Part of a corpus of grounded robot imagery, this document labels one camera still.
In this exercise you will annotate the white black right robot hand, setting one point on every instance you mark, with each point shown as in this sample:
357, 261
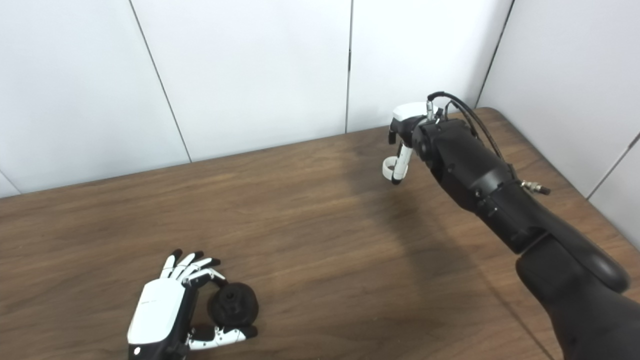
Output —
410, 111

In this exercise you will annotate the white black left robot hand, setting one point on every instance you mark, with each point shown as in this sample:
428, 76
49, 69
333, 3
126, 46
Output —
155, 310

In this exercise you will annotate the round black plastic part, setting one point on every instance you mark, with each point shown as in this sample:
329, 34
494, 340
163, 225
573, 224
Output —
235, 305

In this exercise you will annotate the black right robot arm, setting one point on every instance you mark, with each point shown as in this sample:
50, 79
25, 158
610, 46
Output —
500, 195

